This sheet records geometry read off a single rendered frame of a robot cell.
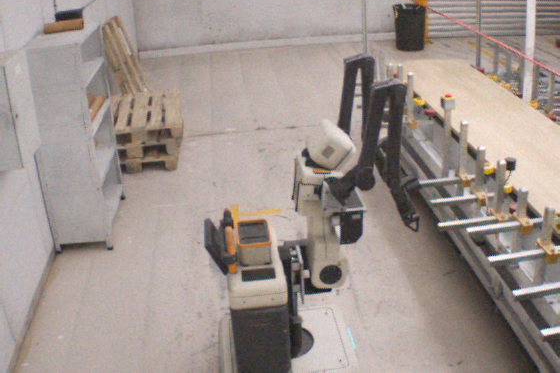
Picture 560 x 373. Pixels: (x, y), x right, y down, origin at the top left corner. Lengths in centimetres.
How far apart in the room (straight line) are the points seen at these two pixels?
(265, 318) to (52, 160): 229
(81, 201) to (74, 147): 41
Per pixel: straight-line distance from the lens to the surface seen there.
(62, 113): 440
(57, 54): 430
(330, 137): 259
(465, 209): 352
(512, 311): 366
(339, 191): 252
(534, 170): 358
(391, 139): 250
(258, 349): 287
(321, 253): 280
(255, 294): 269
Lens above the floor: 228
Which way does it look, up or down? 23 degrees down
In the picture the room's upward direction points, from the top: 4 degrees counter-clockwise
